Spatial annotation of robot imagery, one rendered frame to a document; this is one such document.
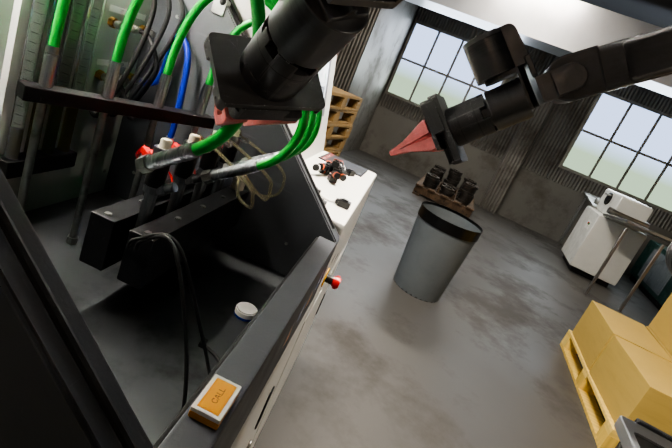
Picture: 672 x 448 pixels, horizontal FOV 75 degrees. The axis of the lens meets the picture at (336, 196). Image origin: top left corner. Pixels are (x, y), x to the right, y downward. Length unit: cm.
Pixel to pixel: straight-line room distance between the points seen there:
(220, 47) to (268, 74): 5
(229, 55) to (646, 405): 275
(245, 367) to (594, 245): 625
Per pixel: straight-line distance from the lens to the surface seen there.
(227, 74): 38
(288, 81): 36
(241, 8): 100
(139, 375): 67
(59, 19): 75
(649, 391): 288
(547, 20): 673
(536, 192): 823
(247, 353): 55
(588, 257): 665
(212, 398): 47
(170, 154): 52
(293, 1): 32
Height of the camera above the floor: 129
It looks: 15 degrees down
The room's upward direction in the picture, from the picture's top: 23 degrees clockwise
